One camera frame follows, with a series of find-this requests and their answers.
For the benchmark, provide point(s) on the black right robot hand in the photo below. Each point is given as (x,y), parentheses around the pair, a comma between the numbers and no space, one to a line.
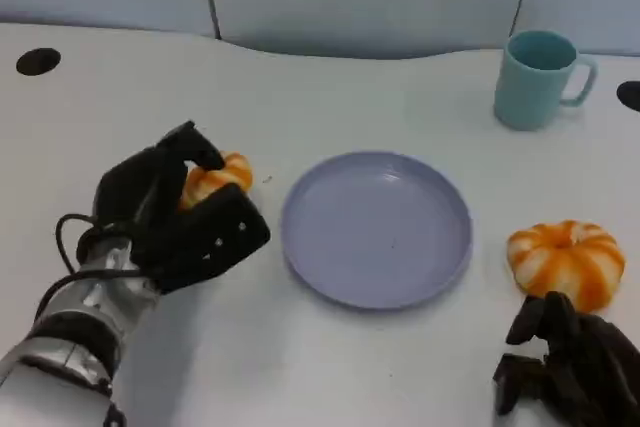
(590,372)

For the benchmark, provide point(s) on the pale green mug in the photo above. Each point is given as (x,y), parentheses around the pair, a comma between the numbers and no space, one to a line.
(525,92)

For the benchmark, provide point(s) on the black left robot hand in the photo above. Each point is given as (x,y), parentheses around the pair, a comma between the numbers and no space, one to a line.
(150,187)

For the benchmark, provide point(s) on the small orange white bread roll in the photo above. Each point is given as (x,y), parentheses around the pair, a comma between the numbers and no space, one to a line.
(230,172)

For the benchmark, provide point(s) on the lilac plate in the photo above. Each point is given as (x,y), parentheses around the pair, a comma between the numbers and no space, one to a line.
(375,227)

